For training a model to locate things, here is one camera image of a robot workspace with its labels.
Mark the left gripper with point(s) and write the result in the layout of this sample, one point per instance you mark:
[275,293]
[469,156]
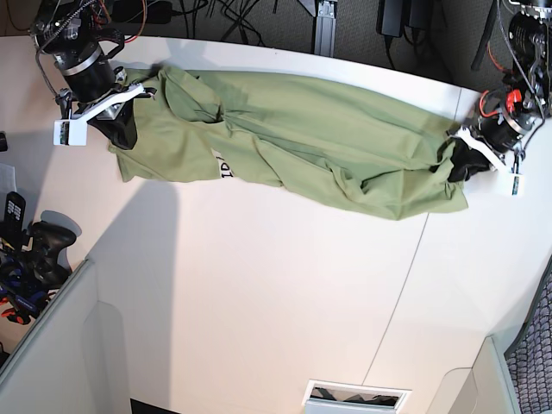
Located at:
[500,122]

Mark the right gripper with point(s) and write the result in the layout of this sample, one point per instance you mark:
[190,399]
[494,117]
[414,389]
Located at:
[91,79]

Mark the green t-shirt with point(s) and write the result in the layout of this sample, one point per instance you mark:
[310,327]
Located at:
[340,145]

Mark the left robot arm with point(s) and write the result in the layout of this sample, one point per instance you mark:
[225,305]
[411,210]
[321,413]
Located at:
[528,40]

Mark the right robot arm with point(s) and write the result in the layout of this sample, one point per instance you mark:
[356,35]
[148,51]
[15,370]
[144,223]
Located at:
[79,23]

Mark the black remote control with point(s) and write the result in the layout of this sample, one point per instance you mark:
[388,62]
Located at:
[15,206]

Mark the black game controller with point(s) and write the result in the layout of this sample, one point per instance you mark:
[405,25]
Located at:
[48,240]

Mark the black power adapter brick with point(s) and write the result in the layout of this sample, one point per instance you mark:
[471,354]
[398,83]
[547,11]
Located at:
[390,18]

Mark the blue orange tools pile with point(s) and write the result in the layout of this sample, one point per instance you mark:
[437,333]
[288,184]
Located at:
[25,295]

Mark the mesh office chair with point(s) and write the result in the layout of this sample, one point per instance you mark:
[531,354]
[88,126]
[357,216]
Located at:
[529,357]

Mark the grey partition panel left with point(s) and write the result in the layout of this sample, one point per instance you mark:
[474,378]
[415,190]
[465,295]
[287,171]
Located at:
[73,358]

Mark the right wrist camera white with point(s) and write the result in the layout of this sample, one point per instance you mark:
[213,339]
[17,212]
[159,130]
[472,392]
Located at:
[70,133]

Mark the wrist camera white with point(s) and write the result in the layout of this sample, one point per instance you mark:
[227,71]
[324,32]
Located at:
[510,184]
[70,133]

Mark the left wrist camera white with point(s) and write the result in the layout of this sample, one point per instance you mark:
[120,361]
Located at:
[510,184]

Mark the aluminium table leg post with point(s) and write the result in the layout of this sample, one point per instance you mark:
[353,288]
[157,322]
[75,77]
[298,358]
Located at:
[325,14]

